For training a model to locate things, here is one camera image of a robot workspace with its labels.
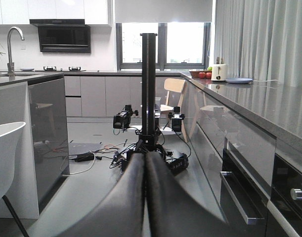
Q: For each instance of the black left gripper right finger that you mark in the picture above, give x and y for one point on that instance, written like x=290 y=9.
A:
x=172 y=211

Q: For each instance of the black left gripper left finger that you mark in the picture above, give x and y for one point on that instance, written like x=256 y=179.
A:
x=120 y=214

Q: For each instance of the red apple in bowl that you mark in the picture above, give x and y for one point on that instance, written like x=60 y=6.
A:
x=202 y=75

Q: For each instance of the black power adapter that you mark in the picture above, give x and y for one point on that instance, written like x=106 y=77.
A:
x=84 y=157

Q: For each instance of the black mobile robot with mast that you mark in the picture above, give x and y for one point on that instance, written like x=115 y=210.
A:
x=149 y=133

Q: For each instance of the grey kitchen island cabinet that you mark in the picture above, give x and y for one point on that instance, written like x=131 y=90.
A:
x=41 y=164

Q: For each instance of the wooden chair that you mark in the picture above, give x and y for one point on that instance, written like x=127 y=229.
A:
x=175 y=92

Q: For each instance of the white plastic chair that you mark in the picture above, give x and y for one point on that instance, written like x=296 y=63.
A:
x=9 y=137

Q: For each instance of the blue plate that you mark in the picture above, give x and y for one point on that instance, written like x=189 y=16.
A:
x=239 y=80

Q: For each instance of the white toaster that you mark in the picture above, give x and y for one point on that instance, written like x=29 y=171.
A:
x=219 y=72

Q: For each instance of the black range hood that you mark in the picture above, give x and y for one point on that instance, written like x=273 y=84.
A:
x=63 y=35

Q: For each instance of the grey curtain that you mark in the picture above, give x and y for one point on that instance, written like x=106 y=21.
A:
x=259 y=39

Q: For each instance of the white roller blind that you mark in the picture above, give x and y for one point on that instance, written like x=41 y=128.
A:
x=162 y=11

